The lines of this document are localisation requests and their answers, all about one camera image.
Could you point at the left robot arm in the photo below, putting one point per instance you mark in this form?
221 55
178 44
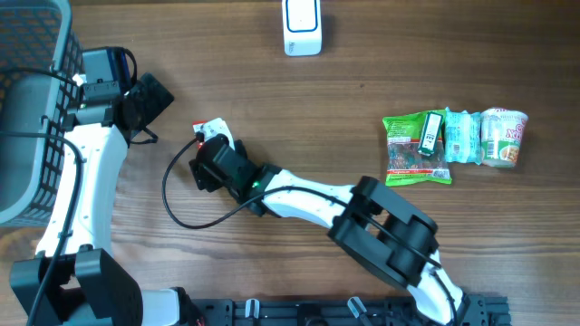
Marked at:
73 278

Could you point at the grey plastic shopping basket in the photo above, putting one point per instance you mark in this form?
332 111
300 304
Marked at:
40 54

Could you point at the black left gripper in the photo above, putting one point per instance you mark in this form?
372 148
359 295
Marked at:
149 95

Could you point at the light blue snack packet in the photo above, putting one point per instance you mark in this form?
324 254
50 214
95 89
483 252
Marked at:
462 137

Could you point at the red snack packet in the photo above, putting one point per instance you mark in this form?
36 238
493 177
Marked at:
199 127

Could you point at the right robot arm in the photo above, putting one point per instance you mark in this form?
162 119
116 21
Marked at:
383 232

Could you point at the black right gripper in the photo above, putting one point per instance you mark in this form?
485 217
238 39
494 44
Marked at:
207 177

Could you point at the green snack packet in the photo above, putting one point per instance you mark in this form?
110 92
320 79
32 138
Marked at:
406 166

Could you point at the cup noodles container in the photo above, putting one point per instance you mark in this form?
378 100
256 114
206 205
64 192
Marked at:
501 136

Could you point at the green white small box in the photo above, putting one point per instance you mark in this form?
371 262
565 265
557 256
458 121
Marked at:
432 121

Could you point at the white barcode scanner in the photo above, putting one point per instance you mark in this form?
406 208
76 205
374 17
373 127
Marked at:
302 27

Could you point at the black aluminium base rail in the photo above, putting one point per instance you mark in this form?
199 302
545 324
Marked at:
477 310

